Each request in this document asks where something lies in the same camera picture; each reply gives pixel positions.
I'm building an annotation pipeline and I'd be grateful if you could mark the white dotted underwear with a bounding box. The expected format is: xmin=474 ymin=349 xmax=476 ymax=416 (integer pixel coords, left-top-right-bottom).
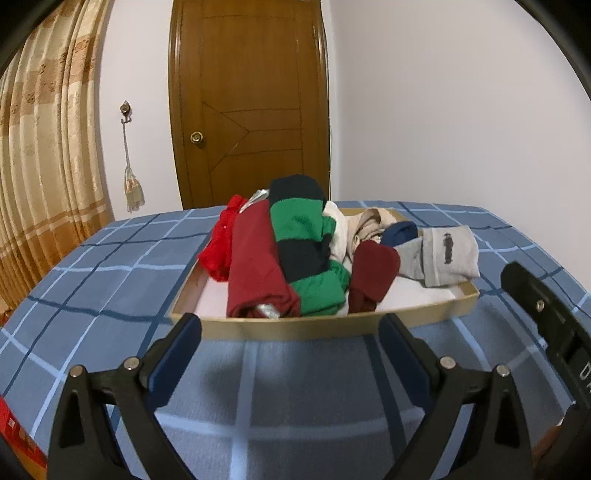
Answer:
xmin=322 ymin=200 xmax=354 ymax=264

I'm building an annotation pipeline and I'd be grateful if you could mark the grey printed sock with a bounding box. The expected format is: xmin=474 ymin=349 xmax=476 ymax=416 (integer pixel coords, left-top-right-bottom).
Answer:
xmin=421 ymin=226 xmax=481 ymax=288

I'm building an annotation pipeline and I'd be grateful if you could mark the cardboard tray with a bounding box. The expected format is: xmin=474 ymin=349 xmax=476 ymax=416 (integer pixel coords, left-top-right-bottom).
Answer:
xmin=168 ymin=208 xmax=481 ymax=342

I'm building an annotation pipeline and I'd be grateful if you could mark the dark red sock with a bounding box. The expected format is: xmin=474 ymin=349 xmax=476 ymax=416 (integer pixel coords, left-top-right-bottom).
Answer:
xmin=348 ymin=240 xmax=401 ymax=315

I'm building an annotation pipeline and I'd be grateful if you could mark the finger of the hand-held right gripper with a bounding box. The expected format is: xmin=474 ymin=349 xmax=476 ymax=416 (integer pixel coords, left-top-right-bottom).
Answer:
xmin=501 ymin=261 xmax=579 ymax=343

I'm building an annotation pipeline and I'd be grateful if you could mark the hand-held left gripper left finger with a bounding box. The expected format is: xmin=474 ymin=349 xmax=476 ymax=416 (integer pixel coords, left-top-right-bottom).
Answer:
xmin=46 ymin=312 xmax=204 ymax=480

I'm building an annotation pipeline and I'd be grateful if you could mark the wooden door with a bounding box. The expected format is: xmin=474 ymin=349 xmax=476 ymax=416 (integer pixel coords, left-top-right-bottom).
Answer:
xmin=167 ymin=0 xmax=331 ymax=209

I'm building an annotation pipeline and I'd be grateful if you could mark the dark red underwear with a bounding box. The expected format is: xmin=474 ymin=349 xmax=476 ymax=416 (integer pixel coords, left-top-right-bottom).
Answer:
xmin=226 ymin=202 xmax=302 ymax=319

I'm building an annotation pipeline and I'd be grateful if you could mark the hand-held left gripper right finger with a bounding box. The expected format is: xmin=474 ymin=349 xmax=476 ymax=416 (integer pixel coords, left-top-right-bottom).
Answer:
xmin=378 ymin=312 xmax=534 ymax=480

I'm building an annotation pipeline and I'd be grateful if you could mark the curtain tassel tieback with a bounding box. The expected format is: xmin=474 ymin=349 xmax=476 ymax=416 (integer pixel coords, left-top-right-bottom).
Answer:
xmin=121 ymin=122 xmax=146 ymax=213

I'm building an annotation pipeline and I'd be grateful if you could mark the plain grey sock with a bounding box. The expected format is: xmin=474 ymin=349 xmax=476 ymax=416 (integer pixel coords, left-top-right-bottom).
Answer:
xmin=394 ymin=237 xmax=426 ymax=281

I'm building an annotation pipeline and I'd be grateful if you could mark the beige patterned curtain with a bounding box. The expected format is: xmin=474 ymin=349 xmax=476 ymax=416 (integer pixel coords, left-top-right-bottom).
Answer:
xmin=0 ymin=0 xmax=114 ymax=315

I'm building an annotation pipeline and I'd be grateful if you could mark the green black striped underwear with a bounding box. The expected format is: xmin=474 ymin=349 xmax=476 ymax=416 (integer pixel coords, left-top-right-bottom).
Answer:
xmin=269 ymin=174 xmax=350 ymax=317

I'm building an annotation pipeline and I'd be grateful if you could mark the bright red underwear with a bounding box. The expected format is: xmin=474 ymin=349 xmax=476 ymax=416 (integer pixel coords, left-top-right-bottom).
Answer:
xmin=198 ymin=194 xmax=250 ymax=283

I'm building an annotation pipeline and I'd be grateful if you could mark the navy blue sock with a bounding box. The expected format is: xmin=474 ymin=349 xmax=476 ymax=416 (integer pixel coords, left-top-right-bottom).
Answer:
xmin=379 ymin=220 xmax=419 ymax=247

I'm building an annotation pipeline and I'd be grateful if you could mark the beige underwear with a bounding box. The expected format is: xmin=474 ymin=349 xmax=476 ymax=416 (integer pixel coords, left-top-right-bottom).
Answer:
xmin=346 ymin=208 xmax=402 ymax=252

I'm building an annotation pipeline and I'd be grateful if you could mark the blue checked tablecloth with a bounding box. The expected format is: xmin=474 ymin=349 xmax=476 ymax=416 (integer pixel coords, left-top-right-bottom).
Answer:
xmin=0 ymin=199 xmax=591 ymax=480

